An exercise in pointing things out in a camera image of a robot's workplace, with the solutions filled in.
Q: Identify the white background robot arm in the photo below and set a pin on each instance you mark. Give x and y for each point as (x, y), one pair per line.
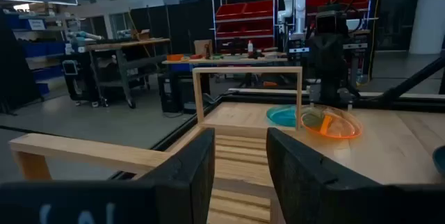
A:
(297, 1)

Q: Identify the white bottle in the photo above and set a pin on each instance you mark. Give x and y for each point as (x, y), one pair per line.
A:
(250, 48)

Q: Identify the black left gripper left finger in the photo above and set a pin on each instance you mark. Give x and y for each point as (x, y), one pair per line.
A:
(104, 199)

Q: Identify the blue storage bin with label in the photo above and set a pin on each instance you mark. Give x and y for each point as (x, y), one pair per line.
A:
(21, 24)

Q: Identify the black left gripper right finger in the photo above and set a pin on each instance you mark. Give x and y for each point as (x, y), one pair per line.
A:
(330, 196)

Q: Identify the brown cardboard box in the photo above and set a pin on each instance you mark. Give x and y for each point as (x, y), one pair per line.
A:
(201, 48)

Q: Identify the green transparent plate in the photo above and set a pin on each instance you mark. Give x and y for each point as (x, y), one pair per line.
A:
(313, 119)

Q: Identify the white round pillar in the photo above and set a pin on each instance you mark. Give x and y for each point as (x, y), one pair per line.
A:
(427, 12)

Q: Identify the wooden top workbench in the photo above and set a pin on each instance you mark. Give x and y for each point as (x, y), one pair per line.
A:
(121, 45)

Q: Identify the teal transparent plate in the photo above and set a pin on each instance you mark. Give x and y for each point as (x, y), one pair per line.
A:
(281, 116)

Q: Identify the orange transparent plate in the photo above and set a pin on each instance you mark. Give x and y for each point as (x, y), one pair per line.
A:
(344, 126)

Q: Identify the light wooden slatted shelf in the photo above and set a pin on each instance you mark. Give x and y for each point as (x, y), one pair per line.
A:
(87, 151)

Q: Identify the orange tray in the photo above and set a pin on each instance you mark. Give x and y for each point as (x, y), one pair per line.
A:
(175, 57)

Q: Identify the black computer tower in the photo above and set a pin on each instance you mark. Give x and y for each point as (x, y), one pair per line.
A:
(172, 92)

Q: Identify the shelving with blue bins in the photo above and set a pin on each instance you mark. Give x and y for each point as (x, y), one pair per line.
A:
(45, 48)

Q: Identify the black equipment cart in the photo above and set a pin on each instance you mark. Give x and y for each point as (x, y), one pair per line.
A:
(78, 78)

